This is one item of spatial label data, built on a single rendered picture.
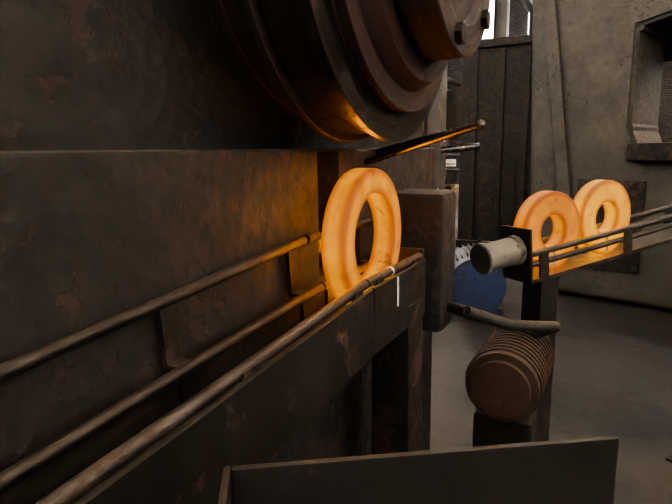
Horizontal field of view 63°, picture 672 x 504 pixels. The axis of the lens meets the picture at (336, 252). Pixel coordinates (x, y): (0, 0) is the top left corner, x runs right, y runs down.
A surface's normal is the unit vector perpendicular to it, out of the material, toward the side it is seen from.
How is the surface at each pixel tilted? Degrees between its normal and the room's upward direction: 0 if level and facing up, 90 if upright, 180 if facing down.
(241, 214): 90
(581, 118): 90
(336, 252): 91
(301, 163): 90
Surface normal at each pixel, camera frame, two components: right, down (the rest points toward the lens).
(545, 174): -0.67, 0.15
